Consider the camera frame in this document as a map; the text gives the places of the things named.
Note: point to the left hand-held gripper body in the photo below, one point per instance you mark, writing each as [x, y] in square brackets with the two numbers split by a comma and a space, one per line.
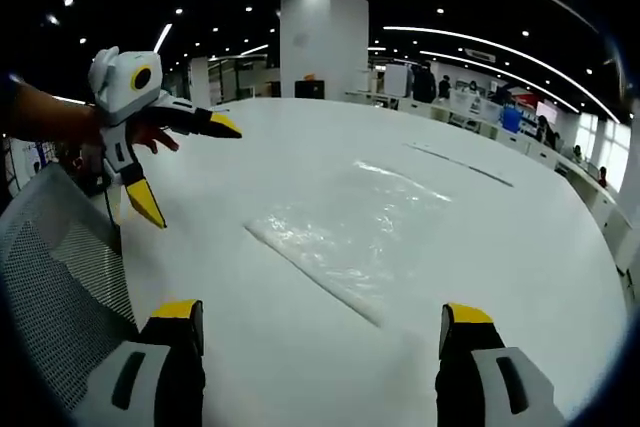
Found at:
[127, 87]

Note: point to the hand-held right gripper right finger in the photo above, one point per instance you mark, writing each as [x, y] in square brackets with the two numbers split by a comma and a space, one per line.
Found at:
[492, 372]

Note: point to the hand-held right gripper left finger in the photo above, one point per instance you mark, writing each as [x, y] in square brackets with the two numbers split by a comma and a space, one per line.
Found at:
[150, 372]

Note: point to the clear food packaging bag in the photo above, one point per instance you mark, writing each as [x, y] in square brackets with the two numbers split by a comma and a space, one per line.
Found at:
[345, 237]

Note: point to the person's left hand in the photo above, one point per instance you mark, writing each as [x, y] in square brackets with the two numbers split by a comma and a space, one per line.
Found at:
[157, 136]

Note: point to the ceiling strip light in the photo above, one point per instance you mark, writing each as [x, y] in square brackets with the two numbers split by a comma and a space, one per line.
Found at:
[163, 37]

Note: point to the black box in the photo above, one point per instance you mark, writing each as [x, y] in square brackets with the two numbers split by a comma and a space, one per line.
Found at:
[310, 89]

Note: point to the grey mesh office chair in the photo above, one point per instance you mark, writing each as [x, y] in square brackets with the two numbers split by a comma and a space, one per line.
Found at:
[55, 272]

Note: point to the white cabinet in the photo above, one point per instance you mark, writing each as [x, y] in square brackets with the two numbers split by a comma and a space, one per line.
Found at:
[398, 80]

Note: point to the blue storage box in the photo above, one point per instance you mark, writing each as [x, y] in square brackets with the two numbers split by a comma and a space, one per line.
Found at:
[511, 119]

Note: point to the long curved ceiling light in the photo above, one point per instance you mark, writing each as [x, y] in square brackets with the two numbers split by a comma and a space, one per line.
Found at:
[500, 49]

